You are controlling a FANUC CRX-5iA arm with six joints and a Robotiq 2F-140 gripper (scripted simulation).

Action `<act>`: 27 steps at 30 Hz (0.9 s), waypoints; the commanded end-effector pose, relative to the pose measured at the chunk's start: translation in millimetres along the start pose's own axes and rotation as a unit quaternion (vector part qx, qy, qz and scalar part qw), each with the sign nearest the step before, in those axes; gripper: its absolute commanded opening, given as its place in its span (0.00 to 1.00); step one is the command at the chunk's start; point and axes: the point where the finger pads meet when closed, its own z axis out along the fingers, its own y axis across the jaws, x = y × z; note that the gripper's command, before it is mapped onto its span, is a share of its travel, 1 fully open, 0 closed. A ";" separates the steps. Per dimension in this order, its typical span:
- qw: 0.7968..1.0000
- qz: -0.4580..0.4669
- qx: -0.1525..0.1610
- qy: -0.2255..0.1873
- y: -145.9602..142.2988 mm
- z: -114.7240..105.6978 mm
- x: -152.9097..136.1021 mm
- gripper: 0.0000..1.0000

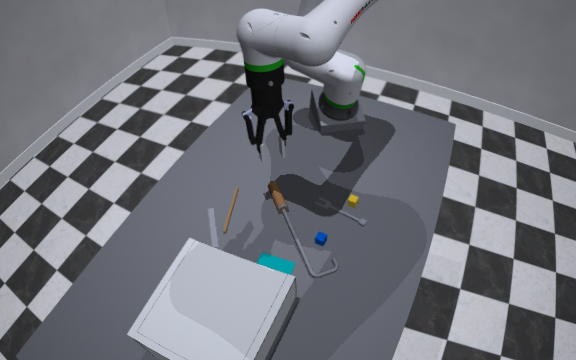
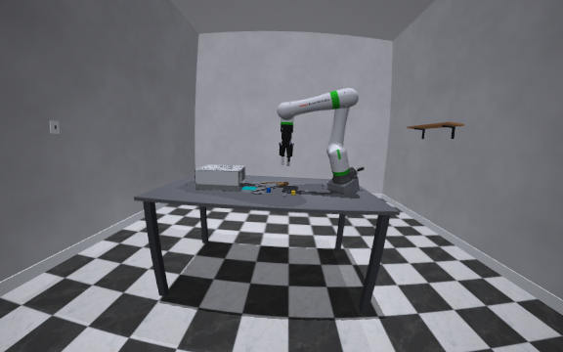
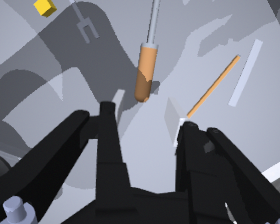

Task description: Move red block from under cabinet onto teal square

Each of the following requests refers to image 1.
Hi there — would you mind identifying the teal square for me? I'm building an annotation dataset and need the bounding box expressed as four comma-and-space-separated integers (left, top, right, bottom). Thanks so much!
257, 252, 296, 274

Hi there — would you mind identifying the blue cube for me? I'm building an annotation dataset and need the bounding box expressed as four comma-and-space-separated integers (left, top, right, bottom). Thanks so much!
315, 232, 327, 246

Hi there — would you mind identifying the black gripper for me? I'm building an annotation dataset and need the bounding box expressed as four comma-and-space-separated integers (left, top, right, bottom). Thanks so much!
242, 86, 294, 164

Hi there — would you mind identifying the yellow cube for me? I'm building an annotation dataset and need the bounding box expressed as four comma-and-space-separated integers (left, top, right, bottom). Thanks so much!
347, 195, 359, 208

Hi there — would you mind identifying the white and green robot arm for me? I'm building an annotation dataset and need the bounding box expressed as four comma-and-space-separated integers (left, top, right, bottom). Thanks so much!
237, 0, 378, 121

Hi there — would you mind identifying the pale grey flat bar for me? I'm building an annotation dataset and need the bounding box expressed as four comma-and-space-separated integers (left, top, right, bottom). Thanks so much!
208, 208, 219, 248

